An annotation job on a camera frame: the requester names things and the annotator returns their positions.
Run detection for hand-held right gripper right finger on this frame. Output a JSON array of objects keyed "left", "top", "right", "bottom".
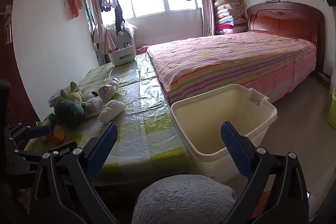
[{"left": 220, "top": 121, "right": 310, "bottom": 224}]

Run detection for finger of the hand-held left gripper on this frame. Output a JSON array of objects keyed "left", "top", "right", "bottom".
[
  {"left": 6, "top": 125, "right": 51, "bottom": 146},
  {"left": 13, "top": 140, "right": 78, "bottom": 164}
]

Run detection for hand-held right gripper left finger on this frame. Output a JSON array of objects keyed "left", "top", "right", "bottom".
[{"left": 29, "top": 122, "right": 124, "bottom": 224}]

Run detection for bright green packet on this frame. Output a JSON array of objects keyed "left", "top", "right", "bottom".
[{"left": 37, "top": 114, "right": 57, "bottom": 127}]

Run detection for white round plush toy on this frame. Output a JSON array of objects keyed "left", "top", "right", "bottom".
[{"left": 98, "top": 100, "right": 126, "bottom": 124}]

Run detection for cream plastic bin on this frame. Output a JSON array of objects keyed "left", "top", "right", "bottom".
[{"left": 170, "top": 84, "right": 278, "bottom": 180}]

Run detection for orange toy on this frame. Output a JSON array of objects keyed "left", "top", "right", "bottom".
[{"left": 49, "top": 124, "right": 66, "bottom": 145}]

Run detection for dark green plush ball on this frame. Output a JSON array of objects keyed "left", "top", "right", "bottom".
[{"left": 54, "top": 98, "right": 86, "bottom": 128}]

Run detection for crumpled white bag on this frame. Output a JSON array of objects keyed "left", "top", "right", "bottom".
[{"left": 84, "top": 97, "right": 104, "bottom": 117}]

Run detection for light green plush toy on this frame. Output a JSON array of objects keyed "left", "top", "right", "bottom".
[{"left": 60, "top": 82, "right": 88, "bottom": 109}]

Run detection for checkered plastic tablecloth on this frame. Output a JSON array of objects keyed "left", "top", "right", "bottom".
[{"left": 25, "top": 53, "right": 195, "bottom": 182}]

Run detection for striped bed sheet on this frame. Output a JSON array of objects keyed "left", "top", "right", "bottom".
[{"left": 146, "top": 31, "right": 318, "bottom": 106}]

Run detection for white plastic basket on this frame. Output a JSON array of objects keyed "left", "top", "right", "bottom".
[{"left": 108, "top": 46, "right": 137, "bottom": 66}]

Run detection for green plastic bin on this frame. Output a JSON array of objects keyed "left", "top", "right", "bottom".
[{"left": 325, "top": 88, "right": 336, "bottom": 130}]

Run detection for beige hanging cloth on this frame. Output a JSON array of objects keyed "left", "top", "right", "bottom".
[{"left": 92, "top": 23, "right": 116, "bottom": 56}]

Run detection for white appliance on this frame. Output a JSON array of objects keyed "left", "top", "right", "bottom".
[{"left": 110, "top": 27, "right": 136, "bottom": 51}]

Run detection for black hanging garment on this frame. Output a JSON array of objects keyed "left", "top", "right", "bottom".
[{"left": 115, "top": 3, "right": 126, "bottom": 36}]

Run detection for stack of folded quilts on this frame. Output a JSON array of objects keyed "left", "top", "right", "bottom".
[{"left": 213, "top": 0, "right": 248, "bottom": 35}]

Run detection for wooden headboard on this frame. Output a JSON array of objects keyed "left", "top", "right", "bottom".
[{"left": 247, "top": 2, "right": 326, "bottom": 75}]

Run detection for hanging small garments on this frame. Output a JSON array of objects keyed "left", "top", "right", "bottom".
[{"left": 98, "top": 0, "right": 118, "bottom": 13}]

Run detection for orange cloth on wall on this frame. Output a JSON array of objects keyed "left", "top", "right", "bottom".
[{"left": 67, "top": 0, "right": 84, "bottom": 18}]

